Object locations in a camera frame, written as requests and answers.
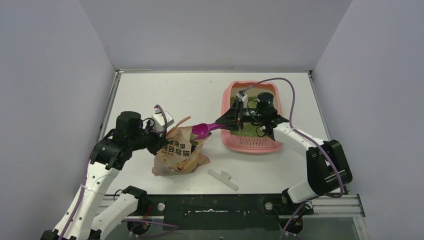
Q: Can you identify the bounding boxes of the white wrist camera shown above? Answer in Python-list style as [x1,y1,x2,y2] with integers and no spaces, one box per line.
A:
[235,90,248,104]
[151,104,175,134]

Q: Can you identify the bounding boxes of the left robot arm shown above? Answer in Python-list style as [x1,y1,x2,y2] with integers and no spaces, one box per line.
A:
[41,105,174,240]

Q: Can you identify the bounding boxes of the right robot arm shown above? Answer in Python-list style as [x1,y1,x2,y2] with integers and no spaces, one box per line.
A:
[215,90,353,214]

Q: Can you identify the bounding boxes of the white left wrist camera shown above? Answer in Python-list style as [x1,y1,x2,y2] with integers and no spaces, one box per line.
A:
[151,104,175,134]

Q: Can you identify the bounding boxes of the purple litter scoop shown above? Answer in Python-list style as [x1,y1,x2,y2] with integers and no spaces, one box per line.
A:
[190,123,226,140]

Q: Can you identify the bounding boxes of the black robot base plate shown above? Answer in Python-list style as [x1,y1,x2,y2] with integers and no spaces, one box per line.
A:
[130,193,299,231]

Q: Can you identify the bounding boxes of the pink litter box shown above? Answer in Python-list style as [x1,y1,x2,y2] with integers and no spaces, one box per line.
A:
[221,81,283,154]

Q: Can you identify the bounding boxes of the green cat litter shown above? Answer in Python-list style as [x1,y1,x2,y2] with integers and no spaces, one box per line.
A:
[230,96,266,138]

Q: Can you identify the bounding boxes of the beige cat litter bag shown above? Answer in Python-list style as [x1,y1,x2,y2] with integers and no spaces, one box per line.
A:
[152,116,211,176]

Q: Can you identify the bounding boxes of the white bag clip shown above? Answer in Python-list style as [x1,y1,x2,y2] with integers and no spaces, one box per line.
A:
[207,169,239,191]

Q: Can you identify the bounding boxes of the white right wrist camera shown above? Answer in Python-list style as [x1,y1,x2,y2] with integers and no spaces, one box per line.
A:
[235,90,248,104]

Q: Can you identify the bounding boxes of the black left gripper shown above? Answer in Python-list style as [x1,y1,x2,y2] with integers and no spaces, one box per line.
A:
[129,119,170,155]

